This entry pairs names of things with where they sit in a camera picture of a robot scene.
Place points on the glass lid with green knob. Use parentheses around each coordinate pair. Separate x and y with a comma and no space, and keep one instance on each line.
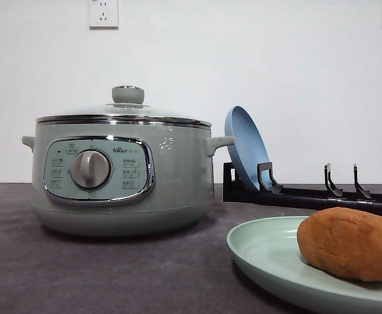
(127,107)

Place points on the green plate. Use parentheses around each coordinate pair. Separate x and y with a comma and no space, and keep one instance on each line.
(267,249)

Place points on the brown potato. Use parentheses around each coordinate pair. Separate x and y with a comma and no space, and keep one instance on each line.
(343,240)

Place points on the blue plate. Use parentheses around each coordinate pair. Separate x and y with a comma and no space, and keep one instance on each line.
(249,149)

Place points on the green electric steamer pot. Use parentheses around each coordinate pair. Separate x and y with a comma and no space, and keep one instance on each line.
(122,179)

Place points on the black dish rack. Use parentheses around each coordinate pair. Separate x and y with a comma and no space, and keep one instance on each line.
(236,188)

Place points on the grey table cloth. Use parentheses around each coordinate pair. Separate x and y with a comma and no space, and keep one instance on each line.
(184,272)

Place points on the white wall socket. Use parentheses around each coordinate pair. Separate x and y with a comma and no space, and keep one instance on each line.
(103,14)

